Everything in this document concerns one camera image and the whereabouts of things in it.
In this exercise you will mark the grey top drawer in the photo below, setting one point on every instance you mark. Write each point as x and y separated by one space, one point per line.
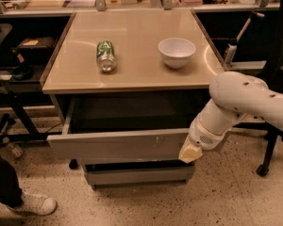
88 134

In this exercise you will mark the plastic bottle on floor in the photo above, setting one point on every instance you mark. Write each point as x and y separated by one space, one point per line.
13 148

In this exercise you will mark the grey bottom drawer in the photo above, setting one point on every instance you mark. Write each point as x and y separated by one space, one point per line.
139 176

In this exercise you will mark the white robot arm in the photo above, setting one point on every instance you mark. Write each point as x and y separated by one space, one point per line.
233 97

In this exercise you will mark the grey middle drawer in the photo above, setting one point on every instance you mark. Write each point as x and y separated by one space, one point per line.
134 164

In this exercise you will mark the dark trouser leg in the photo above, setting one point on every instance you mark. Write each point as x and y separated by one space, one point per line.
10 192

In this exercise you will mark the grey drawer cabinet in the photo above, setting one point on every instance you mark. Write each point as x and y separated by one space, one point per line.
141 91

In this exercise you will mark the black office chair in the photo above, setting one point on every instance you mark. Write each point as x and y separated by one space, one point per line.
272 74

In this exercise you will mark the black box on shelf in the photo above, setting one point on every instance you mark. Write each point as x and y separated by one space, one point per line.
43 44

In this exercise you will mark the white bowl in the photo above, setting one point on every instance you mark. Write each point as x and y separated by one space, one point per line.
176 52

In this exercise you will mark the grey drawer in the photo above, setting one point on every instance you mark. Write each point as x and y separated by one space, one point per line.
88 134
139 176
134 164

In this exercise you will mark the white sneaker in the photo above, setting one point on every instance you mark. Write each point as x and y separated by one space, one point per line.
36 204

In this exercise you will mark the white handheld tool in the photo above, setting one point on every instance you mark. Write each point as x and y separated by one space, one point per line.
231 48

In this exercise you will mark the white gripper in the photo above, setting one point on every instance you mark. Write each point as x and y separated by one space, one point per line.
202 137

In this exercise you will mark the green soda can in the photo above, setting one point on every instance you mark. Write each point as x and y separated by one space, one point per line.
105 56

